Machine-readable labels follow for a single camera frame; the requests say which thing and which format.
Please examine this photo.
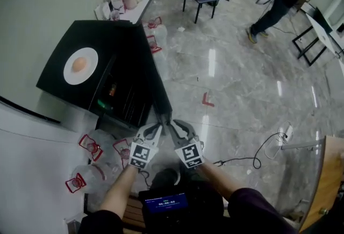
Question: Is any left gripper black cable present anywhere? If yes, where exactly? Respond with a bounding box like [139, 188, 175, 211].
[137, 169, 152, 190]

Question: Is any black chest-worn screen device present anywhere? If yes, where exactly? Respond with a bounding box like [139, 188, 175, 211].
[138, 181, 224, 234]

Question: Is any white and pink paper bag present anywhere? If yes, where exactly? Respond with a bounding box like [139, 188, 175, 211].
[110, 0, 127, 13]

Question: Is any white round plate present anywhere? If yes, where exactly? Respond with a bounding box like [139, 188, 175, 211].
[63, 47, 99, 86]

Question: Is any light wooden board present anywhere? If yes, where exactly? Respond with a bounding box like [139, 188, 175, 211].
[298, 134, 344, 234]

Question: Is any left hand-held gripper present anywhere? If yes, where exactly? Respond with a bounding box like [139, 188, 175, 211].
[127, 122, 164, 170]

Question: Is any person's dark shoe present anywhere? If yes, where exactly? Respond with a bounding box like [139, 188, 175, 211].
[150, 168, 183, 191]

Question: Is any red tape floor mark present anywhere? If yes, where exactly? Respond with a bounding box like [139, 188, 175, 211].
[202, 92, 216, 108]

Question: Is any white power strip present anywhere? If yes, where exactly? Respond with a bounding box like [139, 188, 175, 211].
[278, 124, 294, 145]

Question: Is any white floor cable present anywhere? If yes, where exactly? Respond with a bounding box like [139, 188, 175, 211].
[264, 132, 286, 160]

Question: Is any black frame white table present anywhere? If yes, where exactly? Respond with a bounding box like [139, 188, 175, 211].
[292, 6, 344, 67]

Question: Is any brown egg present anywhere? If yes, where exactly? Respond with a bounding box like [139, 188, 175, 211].
[71, 56, 88, 72]

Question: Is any black floor cable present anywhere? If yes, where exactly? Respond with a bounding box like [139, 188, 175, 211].
[213, 132, 289, 171]

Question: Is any black mini fridge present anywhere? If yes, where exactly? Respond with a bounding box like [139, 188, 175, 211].
[36, 19, 173, 131]

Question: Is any person's left forearm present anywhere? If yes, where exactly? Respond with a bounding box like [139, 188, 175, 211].
[101, 167, 139, 214]

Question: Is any slatted wooden bench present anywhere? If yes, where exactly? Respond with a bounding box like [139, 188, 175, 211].
[123, 194, 147, 232]

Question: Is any person's dark purple top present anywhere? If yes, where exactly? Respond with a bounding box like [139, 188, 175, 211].
[77, 187, 296, 234]

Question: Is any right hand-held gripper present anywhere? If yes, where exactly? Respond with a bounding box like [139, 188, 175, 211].
[168, 119, 206, 170]

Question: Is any person's right forearm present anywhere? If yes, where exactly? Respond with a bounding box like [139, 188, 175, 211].
[195, 162, 240, 201]

